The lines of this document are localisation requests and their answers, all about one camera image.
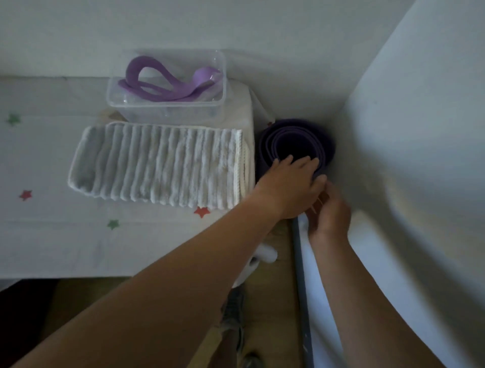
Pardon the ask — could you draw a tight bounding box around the person's right hand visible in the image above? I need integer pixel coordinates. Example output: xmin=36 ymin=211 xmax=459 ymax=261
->
xmin=306 ymin=181 xmax=353 ymax=244

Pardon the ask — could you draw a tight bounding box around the person's left hand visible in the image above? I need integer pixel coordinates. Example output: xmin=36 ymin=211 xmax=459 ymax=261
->
xmin=253 ymin=155 xmax=328 ymax=220

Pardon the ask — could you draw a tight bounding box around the purple yoga mat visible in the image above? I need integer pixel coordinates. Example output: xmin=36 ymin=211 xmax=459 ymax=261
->
xmin=255 ymin=118 xmax=336 ymax=184

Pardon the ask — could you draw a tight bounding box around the person's left forearm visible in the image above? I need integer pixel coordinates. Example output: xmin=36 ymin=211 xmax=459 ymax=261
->
xmin=11 ymin=189 xmax=283 ymax=368

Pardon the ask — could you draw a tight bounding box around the person's right forearm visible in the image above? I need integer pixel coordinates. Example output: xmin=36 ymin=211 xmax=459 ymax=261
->
xmin=308 ymin=235 xmax=446 ymax=368

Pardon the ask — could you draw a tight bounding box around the white plastic object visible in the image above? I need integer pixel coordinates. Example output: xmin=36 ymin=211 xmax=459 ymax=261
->
xmin=231 ymin=243 xmax=278 ymax=289

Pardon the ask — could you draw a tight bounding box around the grey-blue skirting strip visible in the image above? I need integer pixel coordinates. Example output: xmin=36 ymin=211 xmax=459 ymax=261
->
xmin=291 ymin=215 xmax=315 ymax=368

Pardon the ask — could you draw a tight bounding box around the grey sports shoe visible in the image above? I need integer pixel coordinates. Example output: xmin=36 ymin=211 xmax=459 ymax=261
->
xmin=221 ymin=284 xmax=247 ymax=351

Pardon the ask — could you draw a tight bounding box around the white ribbed folded towel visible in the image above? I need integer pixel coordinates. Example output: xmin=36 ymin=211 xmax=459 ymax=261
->
xmin=68 ymin=122 xmax=254 ymax=210

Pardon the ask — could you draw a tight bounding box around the light purple resistance band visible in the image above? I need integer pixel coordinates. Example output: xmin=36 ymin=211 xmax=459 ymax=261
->
xmin=178 ymin=67 xmax=223 ymax=98

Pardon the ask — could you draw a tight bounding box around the clear plastic container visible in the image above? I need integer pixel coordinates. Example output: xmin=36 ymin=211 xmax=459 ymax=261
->
xmin=106 ymin=49 xmax=228 ymax=124

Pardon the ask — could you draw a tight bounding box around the dark purple resistance band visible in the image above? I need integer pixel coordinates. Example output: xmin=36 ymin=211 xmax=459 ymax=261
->
xmin=118 ymin=56 xmax=213 ymax=102

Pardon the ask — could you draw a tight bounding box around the white star-print tablecloth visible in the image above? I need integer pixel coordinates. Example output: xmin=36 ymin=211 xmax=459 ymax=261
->
xmin=0 ymin=76 xmax=255 ymax=280

